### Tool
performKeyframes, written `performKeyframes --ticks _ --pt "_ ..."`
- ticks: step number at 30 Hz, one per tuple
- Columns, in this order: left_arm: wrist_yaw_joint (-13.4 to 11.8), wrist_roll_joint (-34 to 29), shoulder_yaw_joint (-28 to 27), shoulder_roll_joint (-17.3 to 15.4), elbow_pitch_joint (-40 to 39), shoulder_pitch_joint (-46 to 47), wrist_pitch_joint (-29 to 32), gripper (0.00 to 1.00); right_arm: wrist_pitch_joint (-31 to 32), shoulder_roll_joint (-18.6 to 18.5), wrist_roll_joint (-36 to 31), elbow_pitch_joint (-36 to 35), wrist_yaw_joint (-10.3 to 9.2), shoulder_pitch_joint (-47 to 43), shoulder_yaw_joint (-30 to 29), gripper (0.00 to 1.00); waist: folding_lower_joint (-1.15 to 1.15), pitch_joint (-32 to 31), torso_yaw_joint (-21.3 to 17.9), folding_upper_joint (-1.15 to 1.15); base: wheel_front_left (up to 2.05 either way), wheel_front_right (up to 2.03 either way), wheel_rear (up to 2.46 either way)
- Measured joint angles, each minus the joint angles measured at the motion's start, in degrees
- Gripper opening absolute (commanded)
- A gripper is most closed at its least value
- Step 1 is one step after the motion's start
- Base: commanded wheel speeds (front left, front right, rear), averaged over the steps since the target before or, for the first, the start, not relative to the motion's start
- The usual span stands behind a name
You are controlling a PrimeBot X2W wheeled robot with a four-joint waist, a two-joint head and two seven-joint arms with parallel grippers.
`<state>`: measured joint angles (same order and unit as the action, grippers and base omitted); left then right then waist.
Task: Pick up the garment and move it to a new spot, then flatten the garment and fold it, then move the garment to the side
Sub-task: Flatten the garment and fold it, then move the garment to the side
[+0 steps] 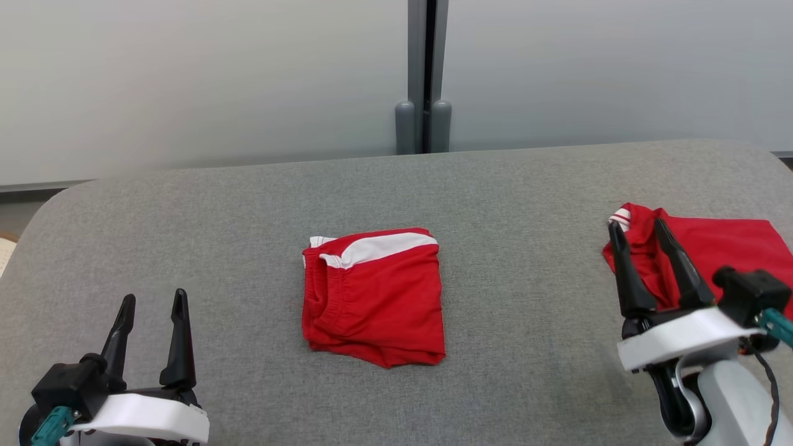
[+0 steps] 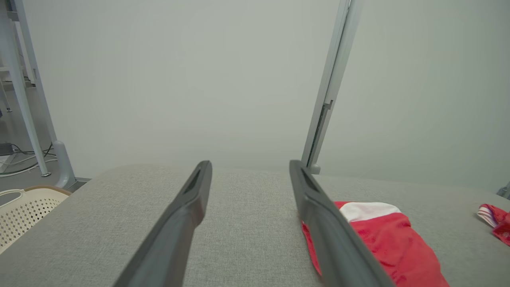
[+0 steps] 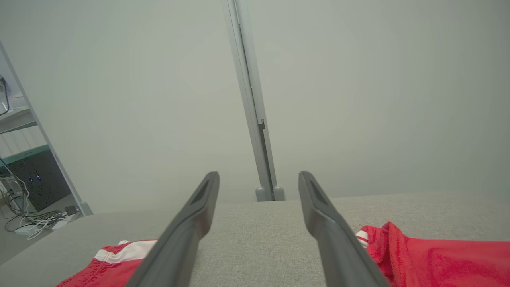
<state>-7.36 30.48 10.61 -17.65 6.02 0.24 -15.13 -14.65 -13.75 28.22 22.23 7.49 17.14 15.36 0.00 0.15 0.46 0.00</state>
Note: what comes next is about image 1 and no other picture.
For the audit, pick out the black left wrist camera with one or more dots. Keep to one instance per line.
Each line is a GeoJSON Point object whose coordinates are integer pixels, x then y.
{"type": "Point", "coordinates": [65, 387]}

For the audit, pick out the teal left camera connector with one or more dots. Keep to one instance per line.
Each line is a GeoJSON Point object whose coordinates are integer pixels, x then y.
{"type": "Point", "coordinates": [52, 427]}

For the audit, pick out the red shorts white hem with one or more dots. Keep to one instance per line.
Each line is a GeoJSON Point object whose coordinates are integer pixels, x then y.
{"type": "Point", "coordinates": [384, 297]}

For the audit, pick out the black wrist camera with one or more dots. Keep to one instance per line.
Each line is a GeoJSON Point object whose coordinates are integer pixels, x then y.
{"type": "Point", "coordinates": [753, 294]}
{"type": "Point", "coordinates": [65, 387]}

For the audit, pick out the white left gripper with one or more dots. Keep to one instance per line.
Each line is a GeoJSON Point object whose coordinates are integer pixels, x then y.
{"type": "Point", "coordinates": [148, 415]}

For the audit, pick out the grey partition post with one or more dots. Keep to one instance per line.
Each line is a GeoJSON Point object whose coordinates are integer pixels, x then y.
{"type": "Point", "coordinates": [417, 62]}

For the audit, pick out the teal right camera connector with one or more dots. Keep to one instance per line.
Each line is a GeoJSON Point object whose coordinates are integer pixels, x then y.
{"type": "Point", "coordinates": [777, 325]}

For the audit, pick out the cream plastic laundry basket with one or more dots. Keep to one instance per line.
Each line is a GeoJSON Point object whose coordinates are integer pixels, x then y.
{"type": "Point", "coordinates": [5, 257]}

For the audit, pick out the red and white shirt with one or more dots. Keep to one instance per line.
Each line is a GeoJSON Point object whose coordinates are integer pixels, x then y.
{"type": "Point", "coordinates": [731, 248]}

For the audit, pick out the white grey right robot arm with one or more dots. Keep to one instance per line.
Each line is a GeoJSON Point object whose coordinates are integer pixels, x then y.
{"type": "Point", "coordinates": [731, 402]}

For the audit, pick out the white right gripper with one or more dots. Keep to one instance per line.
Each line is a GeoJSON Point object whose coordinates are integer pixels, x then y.
{"type": "Point", "coordinates": [681, 337]}

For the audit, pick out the teal camera connector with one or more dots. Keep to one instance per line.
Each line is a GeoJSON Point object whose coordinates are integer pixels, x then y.
{"type": "Point", "coordinates": [777, 325]}
{"type": "Point", "coordinates": [52, 427]}

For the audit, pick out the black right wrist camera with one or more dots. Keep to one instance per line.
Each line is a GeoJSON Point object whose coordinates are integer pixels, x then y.
{"type": "Point", "coordinates": [753, 294]}

